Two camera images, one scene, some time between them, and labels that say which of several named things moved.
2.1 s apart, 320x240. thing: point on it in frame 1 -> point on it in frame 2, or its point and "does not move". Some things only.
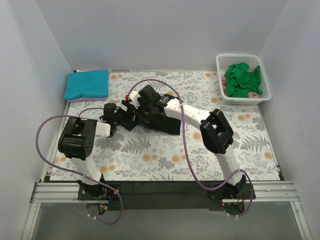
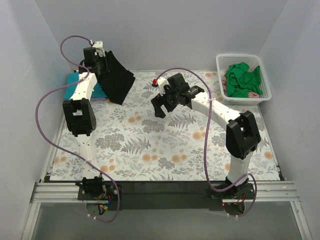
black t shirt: x=161 y=122 -> x=114 y=79
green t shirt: x=240 y=80 does not move
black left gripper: x=125 y=120 -> x=102 y=66
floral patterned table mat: x=163 y=125 does not move
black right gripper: x=141 y=116 -> x=162 y=102
